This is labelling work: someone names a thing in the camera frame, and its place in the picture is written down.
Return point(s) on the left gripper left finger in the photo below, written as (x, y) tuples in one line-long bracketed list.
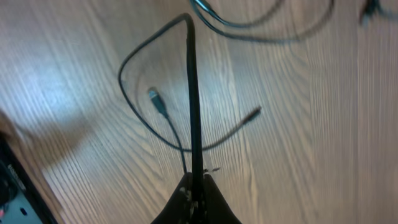
[(178, 208)]

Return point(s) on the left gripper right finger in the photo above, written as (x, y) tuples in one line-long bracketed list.
[(217, 209)]

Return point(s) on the black usb cable removed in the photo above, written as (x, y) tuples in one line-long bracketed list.
[(160, 106)]

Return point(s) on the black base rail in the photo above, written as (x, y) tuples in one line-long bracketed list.
[(21, 202)]

